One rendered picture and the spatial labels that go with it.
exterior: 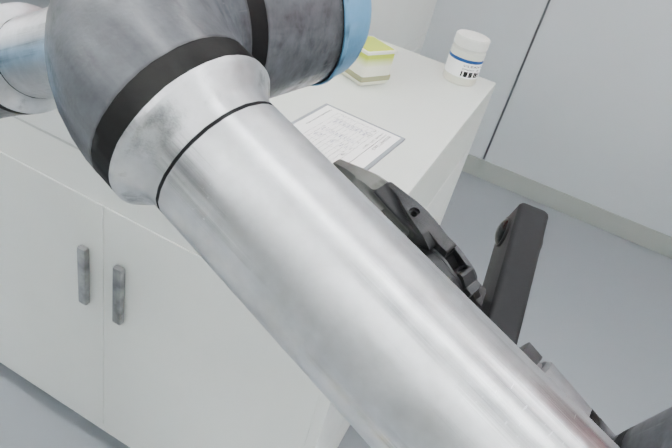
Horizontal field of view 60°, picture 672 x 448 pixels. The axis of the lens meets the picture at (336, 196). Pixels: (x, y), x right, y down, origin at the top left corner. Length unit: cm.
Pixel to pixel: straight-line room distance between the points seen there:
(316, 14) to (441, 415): 25
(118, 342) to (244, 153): 103
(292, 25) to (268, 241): 16
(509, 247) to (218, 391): 80
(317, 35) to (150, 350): 91
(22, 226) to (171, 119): 103
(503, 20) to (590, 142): 68
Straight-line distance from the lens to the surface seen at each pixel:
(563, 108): 286
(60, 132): 107
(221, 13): 31
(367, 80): 108
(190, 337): 110
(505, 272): 44
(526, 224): 46
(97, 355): 134
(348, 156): 83
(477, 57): 121
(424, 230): 41
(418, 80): 118
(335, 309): 23
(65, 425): 166
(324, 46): 39
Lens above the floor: 136
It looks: 33 degrees down
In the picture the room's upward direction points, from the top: 15 degrees clockwise
